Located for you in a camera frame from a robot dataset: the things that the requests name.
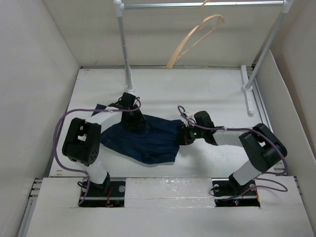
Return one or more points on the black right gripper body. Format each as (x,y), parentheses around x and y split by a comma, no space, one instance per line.
(200,132)

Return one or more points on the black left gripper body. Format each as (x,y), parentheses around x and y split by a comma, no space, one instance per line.
(134,107)

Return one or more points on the dark blue denim trousers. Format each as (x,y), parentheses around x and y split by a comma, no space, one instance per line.
(153,143)

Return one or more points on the beige plastic clothes hanger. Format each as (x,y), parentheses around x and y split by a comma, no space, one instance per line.
(207,25)

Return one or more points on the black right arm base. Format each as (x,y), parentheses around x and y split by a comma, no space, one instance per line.
(226,196)

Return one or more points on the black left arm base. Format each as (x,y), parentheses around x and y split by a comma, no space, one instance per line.
(113,197)

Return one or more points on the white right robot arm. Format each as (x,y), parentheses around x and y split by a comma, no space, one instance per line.
(261,146)

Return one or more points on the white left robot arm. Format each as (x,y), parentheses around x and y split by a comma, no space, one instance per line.
(82,142)

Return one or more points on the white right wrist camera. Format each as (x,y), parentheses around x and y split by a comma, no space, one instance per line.
(188,118)

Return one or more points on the metal clothes rack frame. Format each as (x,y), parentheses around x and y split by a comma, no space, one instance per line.
(247,80)

